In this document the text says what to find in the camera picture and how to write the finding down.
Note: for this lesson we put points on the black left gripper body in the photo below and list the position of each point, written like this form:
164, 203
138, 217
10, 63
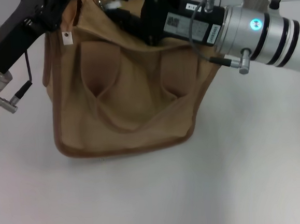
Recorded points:
21, 26

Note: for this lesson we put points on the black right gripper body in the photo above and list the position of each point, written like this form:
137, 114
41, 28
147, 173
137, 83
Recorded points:
189, 18

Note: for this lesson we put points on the silver metal zipper pull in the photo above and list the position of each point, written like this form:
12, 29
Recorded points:
100, 2

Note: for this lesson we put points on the khaki canvas food bag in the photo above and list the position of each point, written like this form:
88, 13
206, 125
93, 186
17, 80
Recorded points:
139, 105

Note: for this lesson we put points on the small white bag tag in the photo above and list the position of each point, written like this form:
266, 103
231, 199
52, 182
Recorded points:
67, 37

